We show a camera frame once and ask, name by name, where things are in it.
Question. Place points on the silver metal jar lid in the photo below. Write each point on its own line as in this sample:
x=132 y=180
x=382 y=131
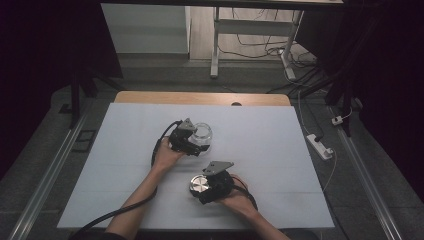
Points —
x=199 y=184

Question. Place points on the black metal stand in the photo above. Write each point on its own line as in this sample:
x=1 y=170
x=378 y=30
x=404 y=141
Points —
x=76 y=96
x=345 y=100

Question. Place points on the white table mat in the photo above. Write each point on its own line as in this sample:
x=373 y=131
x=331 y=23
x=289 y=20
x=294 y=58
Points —
x=266 y=150

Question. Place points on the wooden table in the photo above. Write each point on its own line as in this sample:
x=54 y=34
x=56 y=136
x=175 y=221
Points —
x=186 y=98

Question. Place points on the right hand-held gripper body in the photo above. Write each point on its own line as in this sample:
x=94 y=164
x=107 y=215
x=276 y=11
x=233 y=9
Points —
x=218 y=185

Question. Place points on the small white adapter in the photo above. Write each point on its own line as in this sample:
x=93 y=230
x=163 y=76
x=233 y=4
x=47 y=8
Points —
x=337 y=120

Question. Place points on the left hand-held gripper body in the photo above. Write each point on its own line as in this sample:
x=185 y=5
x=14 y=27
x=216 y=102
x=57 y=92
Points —
x=180 y=140

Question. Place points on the dark curtain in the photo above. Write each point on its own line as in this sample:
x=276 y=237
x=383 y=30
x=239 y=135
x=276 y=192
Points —
x=40 y=66
x=393 y=83

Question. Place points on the aluminium floor rail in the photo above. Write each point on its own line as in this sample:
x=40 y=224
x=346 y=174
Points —
x=46 y=180
x=366 y=180

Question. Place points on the white power strip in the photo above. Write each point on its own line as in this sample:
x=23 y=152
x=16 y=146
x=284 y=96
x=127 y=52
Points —
x=319 y=146

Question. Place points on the person's left hand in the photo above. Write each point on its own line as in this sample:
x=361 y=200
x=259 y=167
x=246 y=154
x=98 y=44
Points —
x=166 y=155

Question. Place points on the clear glass jar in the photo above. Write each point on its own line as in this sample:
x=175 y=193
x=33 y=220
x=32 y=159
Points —
x=203 y=135

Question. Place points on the person's right hand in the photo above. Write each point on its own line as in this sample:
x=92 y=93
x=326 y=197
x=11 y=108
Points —
x=238 y=200

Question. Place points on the black plug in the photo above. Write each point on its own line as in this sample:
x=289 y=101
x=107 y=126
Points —
x=319 y=137

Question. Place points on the black floor plate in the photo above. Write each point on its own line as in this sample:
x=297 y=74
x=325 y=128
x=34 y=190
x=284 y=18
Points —
x=84 y=141

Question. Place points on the white desk frame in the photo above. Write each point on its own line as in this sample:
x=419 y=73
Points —
x=253 y=27

